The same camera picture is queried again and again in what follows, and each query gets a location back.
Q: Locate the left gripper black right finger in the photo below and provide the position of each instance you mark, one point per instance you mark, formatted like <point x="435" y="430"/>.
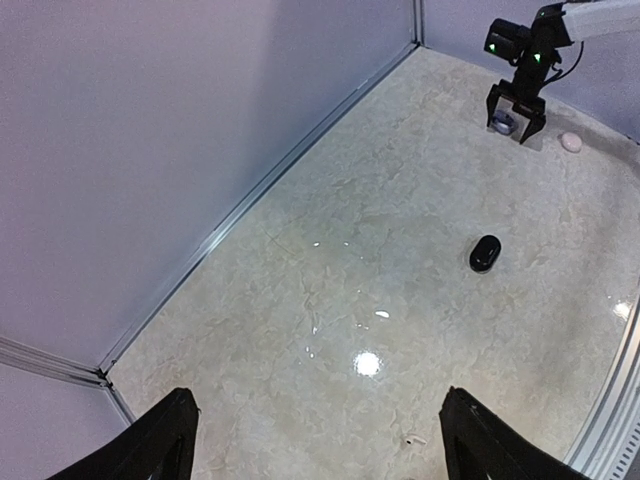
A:
<point x="479" y="445"/>

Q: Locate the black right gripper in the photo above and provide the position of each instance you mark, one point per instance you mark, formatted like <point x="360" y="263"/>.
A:
<point x="524" y="94"/>

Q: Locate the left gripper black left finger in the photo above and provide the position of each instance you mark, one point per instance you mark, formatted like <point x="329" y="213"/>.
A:
<point x="159" y="445"/>

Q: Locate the blue-grey oval charging case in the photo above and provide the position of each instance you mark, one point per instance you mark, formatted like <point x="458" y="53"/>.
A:
<point x="503" y="123"/>

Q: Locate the black earbud charging case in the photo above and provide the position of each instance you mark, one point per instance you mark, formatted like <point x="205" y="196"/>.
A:
<point x="484" y="254"/>

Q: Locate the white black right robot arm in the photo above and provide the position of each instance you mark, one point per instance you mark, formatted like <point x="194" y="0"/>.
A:
<point x="533" y="51"/>

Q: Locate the pink round charging case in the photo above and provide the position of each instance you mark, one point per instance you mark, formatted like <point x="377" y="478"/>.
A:
<point x="571" y="142"/>

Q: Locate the white stem earbud lower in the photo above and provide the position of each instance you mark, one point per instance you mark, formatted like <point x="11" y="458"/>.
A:
<point x="412" y="439"/>

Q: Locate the aluminium front rail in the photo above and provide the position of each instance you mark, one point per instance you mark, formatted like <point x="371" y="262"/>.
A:
<point x="607" y="445"/>

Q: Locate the aluminium left corner post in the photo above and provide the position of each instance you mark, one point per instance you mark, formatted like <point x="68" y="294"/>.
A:
<point x="418" y="15"/>

